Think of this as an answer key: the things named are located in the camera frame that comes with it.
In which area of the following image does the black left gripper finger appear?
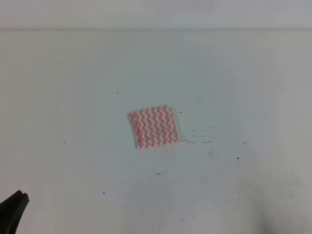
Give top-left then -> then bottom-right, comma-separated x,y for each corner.
0,190 -> 29,234

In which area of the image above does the pink white striped towel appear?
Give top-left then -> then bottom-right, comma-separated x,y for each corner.
127,105 -> 185,149

